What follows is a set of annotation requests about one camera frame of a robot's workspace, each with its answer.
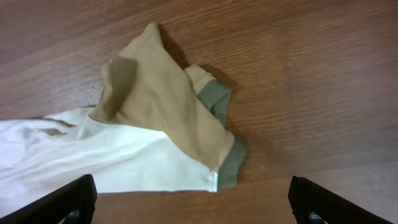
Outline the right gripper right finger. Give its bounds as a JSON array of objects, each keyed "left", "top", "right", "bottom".
[{"left": 288, "top": 176, "right": 392, "bottom": 224}]

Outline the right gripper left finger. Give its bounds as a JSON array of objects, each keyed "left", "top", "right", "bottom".
[{"left": 1, "top": 174, "right": 97, "bottom": 224}]

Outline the white tan green shirt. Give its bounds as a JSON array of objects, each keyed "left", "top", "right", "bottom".
[{"left": 1, "top": 23, "right": 246, "bottom": 216}]

